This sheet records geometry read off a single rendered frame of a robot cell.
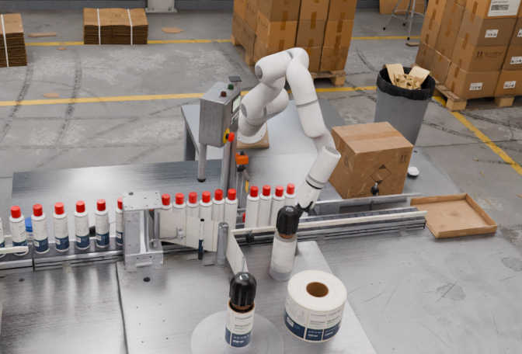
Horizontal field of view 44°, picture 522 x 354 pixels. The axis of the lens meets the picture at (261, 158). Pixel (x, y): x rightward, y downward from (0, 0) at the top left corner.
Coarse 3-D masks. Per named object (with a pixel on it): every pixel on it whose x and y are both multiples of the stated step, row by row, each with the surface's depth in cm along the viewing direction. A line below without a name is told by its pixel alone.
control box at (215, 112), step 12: (216, 84) 245; (204, 96) 235; (216, 96) 235; (228, 96) 236; (204, 108) 235; (216, 108) 233; (228, 108) 236; (204, 120) 237; (216, 120) 236; (228, 120) 240; (204, 132) 240; (216, 132) 238; (228, 132) 243; (216, 144) 241
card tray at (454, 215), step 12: (420, 204) 303; (432, 204) 304; (444, 204) 305; (456, 204) 306; (468, 204) 306; (432, 216) 295; (444, 216) 296; (456, 216) 297; (468, 216) 298; (480, 216) 299; (432, 228) 287; (444, 228) 288; (456, 228) 289; (468, 228) 283; (480, 228) 285; (492, 228) 288
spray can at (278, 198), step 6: (276, 186) 259; (282, 186) 259; (276, 192) 259; (282, 192) 258; (276, 198) 259; (282, 198) 259; (276, 204) 260; (282, 204) 261; (270, 210) 264; (276, 210) 261; (270, 216) 265; (276, 216) 263; (270, 222) 266; (276, 222) 264
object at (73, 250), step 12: (336, 216) 280; (348, 216) 281; (360, 216) 282; (240, 228) 267; (300, 228) 270; (312, 228) 271; (324, 228) 272; (48, 252) 243; (60, 252) 244; (72, 252) 244; (84, 252) 245
